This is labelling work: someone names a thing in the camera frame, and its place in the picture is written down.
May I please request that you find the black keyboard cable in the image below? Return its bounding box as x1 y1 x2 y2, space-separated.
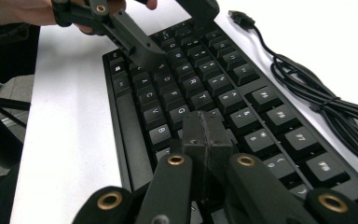
227 9 358 173

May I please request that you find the white table board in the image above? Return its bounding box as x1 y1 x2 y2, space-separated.
8 0 358 224

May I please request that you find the black computer keyboard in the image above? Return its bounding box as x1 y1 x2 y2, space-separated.
102 18 358 224

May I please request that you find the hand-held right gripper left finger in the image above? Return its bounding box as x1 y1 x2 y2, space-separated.
181 110 212 202

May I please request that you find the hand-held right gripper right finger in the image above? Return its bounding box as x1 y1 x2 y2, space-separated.
202 111 235 201

